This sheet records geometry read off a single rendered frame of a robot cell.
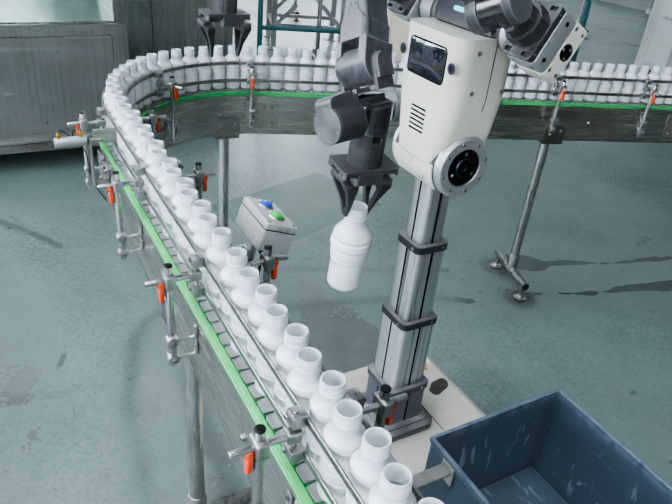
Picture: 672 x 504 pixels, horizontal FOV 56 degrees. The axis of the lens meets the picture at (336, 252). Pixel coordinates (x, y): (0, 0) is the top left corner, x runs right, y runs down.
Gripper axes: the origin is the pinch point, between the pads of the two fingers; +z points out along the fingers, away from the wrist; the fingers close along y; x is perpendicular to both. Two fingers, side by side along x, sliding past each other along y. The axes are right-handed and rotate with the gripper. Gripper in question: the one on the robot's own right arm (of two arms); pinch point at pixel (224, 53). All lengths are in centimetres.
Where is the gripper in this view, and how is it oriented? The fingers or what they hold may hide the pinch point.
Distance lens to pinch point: 155.1
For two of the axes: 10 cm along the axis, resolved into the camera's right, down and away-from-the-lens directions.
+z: -0.9, 8.6, 5.1
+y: -8.7, 1.8, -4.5
